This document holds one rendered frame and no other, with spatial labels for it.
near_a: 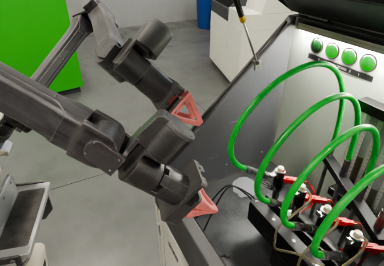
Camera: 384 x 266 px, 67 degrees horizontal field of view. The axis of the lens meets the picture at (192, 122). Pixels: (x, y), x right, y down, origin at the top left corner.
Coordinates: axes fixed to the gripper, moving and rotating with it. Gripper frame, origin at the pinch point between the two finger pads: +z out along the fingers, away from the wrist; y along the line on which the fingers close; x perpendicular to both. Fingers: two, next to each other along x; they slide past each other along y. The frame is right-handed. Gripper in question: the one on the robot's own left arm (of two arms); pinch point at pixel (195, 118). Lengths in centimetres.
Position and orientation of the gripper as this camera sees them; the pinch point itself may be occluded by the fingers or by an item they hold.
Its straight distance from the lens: 63.3
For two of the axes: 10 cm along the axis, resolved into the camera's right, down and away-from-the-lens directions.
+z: 7.1, 5.9, 3.8
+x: -6.5, 7.6, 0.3
